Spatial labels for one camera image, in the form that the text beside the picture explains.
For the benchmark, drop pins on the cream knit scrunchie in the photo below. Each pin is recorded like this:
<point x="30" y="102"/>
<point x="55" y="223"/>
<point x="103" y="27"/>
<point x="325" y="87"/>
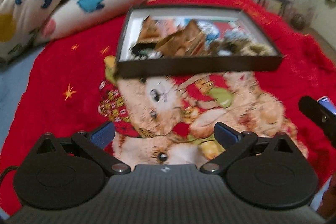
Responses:
<point x="256" y="49"/>

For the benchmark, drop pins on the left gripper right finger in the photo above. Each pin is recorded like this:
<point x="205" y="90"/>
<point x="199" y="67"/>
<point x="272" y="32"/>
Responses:
<point x="236" y="145"/>

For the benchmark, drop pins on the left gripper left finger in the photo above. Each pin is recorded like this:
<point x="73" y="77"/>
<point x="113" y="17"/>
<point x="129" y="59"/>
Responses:
<point x="91" y="145"/>

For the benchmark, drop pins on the black shallow cardboard box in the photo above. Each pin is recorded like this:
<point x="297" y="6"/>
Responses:
<point x="205" y="63"/>

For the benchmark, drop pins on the black white-trim scrunchie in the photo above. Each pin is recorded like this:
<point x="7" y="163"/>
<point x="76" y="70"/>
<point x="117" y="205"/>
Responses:
<point x="144" y="51"/>

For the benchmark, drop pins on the brown patterned ball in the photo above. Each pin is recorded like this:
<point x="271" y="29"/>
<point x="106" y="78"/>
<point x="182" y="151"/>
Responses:
<point x="298" y="22"/>

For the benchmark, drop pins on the brown knit scrunchie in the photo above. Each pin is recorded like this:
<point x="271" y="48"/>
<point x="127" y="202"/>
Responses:
<point x="227" y="47"/>

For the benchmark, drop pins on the brown triangular snack packet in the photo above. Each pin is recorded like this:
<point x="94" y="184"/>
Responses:
<point x="149" y="31"/>

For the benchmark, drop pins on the smartphone with lit screen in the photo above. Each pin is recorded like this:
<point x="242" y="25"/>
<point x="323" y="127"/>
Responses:
<point x="326" y="102"/>

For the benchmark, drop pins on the chinese history textbook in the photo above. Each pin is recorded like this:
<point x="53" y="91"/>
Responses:
<point x="212" y="28"/>

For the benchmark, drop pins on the person's right hand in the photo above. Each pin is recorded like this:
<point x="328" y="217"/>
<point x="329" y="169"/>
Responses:
<point x="327" y="206"/>

